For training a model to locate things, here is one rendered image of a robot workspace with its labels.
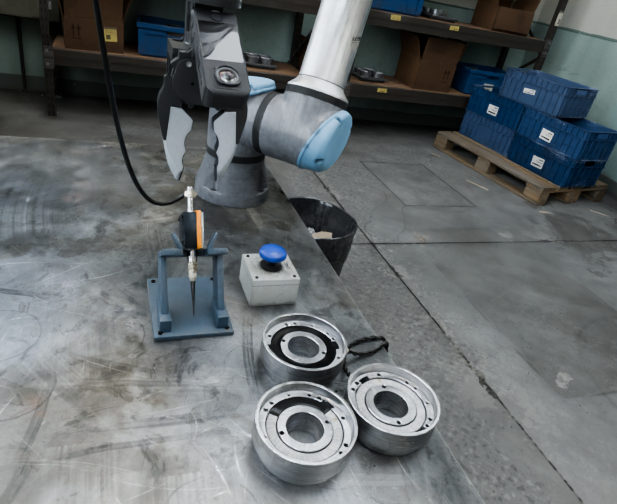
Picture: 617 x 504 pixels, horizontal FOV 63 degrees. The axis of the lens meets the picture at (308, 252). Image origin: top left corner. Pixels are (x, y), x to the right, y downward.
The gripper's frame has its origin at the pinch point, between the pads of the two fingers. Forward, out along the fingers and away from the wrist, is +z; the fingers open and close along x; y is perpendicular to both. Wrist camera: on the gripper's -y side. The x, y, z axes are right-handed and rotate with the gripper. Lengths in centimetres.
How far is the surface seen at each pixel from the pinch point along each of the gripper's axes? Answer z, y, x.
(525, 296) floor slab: 100, 93, -181
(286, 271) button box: 14.6, -0.8, -13.4
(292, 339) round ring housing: 16.4, -13.2, -10.8
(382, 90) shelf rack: 59, 320, -200
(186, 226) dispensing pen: 6.6, -1.7, 1.4
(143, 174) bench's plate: 19.2, 42.6, 3.9
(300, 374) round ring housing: 15.7, -19.8, -9.6
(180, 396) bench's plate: 19.0, -17.9, 3.4
